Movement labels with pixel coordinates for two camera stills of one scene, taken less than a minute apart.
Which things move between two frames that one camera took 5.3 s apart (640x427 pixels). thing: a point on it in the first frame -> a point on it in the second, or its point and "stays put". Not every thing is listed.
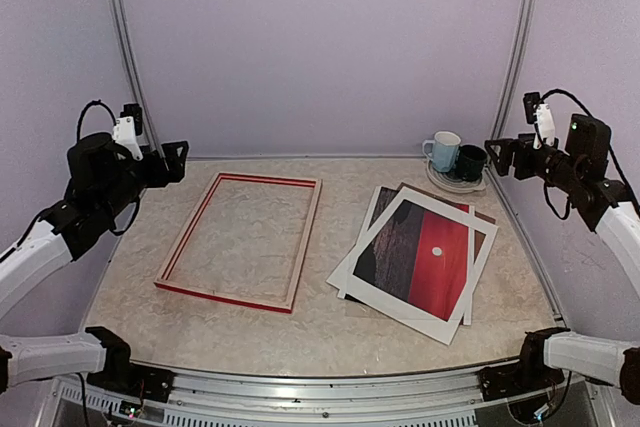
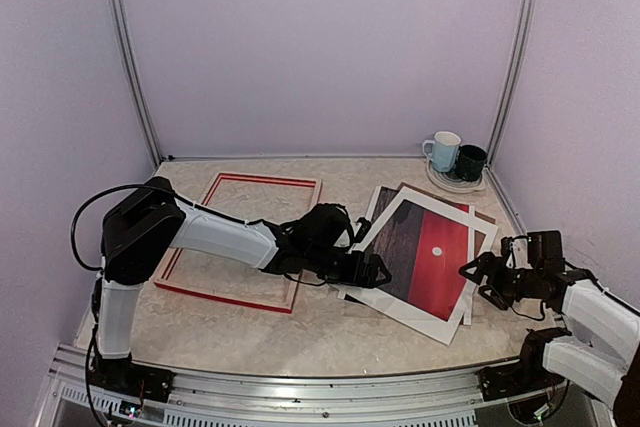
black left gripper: x=175 y=169 -> x=371 y=271
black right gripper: x=523 y=145 -> x=487 y=261
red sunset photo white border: x=419 y=263 stays put
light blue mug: x=443 y=150 stays put
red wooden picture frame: x=193 y=290 stays put
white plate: x=452 y=182 stays put
